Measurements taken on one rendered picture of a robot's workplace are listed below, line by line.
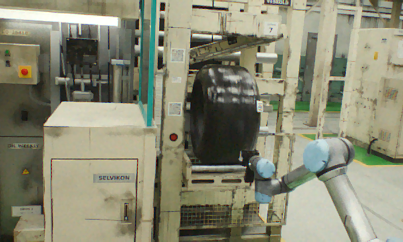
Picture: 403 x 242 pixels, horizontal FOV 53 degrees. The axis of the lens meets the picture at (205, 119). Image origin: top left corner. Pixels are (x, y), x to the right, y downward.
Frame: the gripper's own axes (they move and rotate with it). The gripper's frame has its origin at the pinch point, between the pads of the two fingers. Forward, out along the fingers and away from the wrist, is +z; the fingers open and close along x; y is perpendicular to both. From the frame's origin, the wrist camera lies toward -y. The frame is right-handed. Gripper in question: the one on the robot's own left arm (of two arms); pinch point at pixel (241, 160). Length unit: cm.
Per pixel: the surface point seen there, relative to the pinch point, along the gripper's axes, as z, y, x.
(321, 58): 562, 111, -348
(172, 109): 22.0, 24.4, 33.8
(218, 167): 18.4, -7.1, 7.2
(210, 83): 11.0, 39.2, 15.8
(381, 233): 113, -87, -172
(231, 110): 2.2, 25.4, 6.4
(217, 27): 42, 74, 5
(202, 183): 17.3, -16.2, 16.4
